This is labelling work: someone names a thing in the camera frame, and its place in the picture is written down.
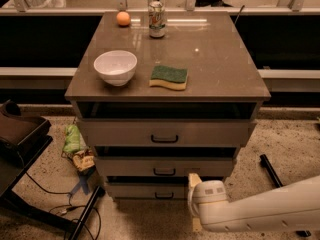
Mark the grey drawer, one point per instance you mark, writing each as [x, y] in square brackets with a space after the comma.
[162, 166]
[148, 191]
[167, 132]

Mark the white bowl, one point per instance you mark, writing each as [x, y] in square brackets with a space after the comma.
[116, 67]

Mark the yellow snack bag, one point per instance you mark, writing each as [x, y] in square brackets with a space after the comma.
[83, 159]

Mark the black chair with stand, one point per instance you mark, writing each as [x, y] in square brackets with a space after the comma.
[22, 140]

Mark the green yellow sponge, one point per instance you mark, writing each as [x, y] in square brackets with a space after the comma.
[169, 77]

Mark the soda can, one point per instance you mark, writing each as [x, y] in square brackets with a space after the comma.
[156, 19]

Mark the grey drawer cabinet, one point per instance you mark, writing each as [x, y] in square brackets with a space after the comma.
[223, 83]

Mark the blue tape on floor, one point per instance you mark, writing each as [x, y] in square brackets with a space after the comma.
[81, 185]

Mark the black floor stand bar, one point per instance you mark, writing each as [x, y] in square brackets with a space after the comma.
[265, 163]

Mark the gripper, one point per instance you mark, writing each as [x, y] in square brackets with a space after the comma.
[201, 201]

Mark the orange ball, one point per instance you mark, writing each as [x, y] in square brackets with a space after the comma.
[123, 19]

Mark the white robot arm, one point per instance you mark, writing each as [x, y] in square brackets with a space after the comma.
[295, 207]

